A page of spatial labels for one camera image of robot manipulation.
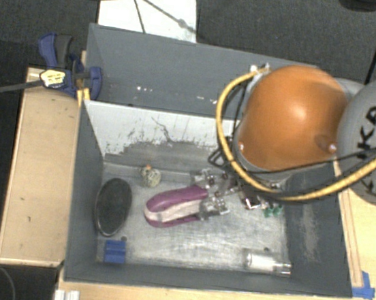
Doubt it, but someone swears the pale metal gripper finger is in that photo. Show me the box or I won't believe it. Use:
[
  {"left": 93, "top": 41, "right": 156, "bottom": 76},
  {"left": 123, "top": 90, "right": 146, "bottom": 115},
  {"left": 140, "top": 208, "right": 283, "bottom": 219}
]
[
  {"left": 188, "top": 167, "right": 228, "bottom": 191},
  {"left": 195, "top": 194, "right": 232, "bottom": 224}
]

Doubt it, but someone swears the purple and white stapler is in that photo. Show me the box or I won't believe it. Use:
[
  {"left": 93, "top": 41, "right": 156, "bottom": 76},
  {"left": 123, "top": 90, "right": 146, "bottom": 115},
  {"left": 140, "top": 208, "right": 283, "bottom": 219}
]
[{"left": 142, "top": 178, "right": 210, "bottom": 235}]

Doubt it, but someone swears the grey metal bin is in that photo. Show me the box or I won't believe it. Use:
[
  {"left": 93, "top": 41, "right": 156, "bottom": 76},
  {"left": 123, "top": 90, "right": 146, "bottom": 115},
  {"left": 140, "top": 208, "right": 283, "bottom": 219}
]
[{"left": 55, "top": 22, "right": 376, "bottom": 300}]

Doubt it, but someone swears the speckled yellow-grey ball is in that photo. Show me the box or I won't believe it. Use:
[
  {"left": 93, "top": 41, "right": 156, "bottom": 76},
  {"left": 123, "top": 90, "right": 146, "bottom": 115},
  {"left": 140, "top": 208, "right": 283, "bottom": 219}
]
[{"left": 138, "top": 163, "right": 164, "bottom": 190}]

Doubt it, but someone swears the black oval disc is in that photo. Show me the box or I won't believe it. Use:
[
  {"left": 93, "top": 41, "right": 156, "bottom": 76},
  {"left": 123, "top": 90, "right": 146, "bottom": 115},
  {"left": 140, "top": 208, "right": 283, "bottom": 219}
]
[{"left": 90, "top": 175, "right": 136, "bottom": 241}]

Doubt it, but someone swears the blue block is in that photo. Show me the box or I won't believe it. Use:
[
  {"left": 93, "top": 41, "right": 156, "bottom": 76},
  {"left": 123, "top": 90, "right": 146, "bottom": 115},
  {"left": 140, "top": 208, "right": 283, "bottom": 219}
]
[{"left": 102, "top": 237, "right": 129, "bottom": 266}]

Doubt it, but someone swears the pale wood board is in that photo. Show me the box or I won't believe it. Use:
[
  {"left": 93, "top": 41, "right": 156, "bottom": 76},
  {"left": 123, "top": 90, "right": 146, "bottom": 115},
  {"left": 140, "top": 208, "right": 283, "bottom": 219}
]
[{"left": 0, "top": 65, "right": 91, "bottom": 273}]

